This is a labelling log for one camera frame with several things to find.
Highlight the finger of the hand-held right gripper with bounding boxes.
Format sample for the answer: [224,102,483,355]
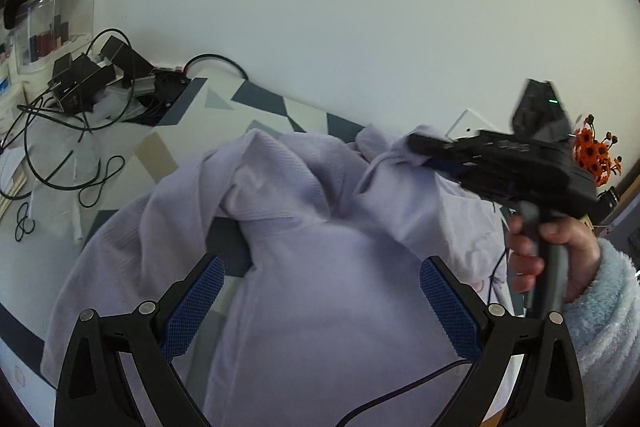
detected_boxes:
[429,156,482,181]
[406,132,481,164]

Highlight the black power adapter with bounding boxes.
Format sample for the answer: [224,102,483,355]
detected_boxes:
[97,36,153,88]
[50,54,113,112]

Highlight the person's right forearm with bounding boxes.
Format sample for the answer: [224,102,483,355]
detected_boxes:
[565,239,640,427]

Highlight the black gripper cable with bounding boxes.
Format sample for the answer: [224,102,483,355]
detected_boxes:
[335,357,476,427]

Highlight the black elastic loops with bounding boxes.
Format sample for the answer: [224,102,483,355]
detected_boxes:
[14,202,36,243]

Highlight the lavender fleece pajama top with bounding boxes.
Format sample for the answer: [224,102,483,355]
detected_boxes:
[40,123,511,427]

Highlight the black looped cable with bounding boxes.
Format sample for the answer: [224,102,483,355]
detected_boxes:
[182,53,251,82]

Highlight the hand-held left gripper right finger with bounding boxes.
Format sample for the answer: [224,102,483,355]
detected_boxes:
[419,256,587,427]

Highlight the bundle of wooden sticks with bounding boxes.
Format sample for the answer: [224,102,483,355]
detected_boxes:
[0,157,31,212]

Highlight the white wall socket row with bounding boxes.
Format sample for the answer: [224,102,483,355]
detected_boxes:
[445,108,501,142]

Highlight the orange artificial flowers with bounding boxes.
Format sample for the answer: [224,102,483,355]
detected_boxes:
[572,114,626,188]

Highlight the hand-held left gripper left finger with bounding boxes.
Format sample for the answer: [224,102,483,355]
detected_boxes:
[54,254,226,427]

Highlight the person's right hand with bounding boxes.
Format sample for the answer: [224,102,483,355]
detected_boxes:
[506,212,601,305]

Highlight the long black cable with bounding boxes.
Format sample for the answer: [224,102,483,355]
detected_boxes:
[0,29,138,192]

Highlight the clear plastic organizer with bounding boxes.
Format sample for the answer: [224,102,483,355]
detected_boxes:
[12,0,98,72]

